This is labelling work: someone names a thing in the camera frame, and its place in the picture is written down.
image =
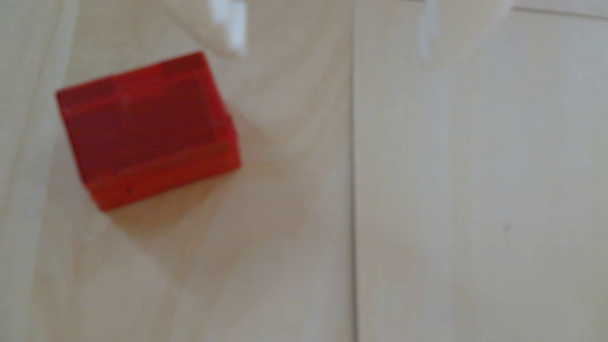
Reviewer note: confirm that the red rectangular block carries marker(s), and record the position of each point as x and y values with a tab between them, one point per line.
147	128

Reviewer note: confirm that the light plywood sheet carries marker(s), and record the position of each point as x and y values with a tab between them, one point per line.
237	266
475	190

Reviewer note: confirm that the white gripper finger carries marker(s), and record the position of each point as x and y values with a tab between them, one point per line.
430	28
232	23

